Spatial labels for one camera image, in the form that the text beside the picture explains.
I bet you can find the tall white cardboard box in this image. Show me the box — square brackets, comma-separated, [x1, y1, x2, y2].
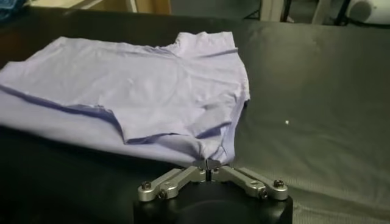
[260, 0, 287, 23]

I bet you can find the lavender t-shirt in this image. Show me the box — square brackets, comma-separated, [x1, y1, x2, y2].
[0, 31, 251, 167]

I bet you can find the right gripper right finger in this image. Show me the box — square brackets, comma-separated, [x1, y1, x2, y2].
[208, 159, 289, 201]

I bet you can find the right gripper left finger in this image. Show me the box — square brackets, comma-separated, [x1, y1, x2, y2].
[137, 159, 210, 202]

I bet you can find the wooden folding screen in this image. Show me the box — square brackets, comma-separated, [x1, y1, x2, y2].
[135, 0, 171, 15]

